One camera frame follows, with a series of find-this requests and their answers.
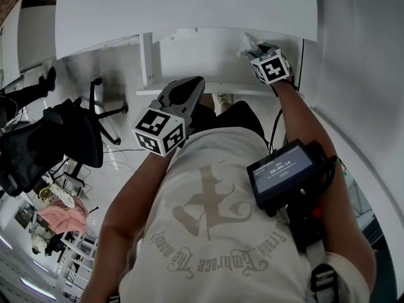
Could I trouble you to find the white harness strap black buckle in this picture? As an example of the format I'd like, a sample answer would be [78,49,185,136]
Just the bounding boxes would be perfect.
[306,244,340,303]

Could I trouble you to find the person's right forearm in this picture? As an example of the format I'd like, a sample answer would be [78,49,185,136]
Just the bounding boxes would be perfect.
[271,80,340,163]

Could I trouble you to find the person's left forearm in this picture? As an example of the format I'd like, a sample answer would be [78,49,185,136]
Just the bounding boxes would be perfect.
[99,148,181,249]

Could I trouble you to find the white printed t-shirt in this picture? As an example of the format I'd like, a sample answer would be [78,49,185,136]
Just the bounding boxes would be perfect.
[118,126,372,303]

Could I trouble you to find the large white drawer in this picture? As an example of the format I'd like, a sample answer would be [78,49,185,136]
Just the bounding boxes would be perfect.
[135,27,306,97]

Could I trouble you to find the black office chair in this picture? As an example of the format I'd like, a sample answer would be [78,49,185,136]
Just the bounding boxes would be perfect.
[0,77,129,198]

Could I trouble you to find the person's right white shoe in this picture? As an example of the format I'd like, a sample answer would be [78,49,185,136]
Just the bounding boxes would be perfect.
[213,93,234,112]

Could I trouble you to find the black shorts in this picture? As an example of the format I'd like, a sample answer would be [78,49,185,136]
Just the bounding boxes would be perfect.
[189,101,269,145]

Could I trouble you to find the black screen device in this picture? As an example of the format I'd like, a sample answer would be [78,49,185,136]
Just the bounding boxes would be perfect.
[246,139,338,217]

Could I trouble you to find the white desk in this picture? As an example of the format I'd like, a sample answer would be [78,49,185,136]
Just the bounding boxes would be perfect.
[55,0,318,97]

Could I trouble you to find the white round patterned fan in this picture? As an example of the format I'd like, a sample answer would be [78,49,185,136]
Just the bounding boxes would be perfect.
[52,184,76,208]

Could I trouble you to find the pink cloth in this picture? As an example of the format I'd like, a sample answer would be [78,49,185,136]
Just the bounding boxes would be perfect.
[37,199,89,234]

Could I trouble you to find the clear plastic packet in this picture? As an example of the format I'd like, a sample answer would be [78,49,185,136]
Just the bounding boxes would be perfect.
[235,32,269,58]

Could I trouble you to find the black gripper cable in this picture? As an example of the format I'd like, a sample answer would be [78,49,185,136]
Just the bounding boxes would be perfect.
[269,107,284,154]

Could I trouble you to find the white metal rack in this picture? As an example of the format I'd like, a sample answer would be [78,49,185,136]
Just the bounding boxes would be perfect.
[55,230,98,296]

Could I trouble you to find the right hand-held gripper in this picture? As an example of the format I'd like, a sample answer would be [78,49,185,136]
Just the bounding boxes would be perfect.
[246,44,292,85]

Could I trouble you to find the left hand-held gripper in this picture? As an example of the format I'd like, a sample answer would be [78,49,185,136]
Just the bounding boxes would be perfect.
[131,76,206,157]

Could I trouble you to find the black metal frame stool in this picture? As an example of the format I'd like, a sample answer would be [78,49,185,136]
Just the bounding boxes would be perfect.
[50,156,92,198]

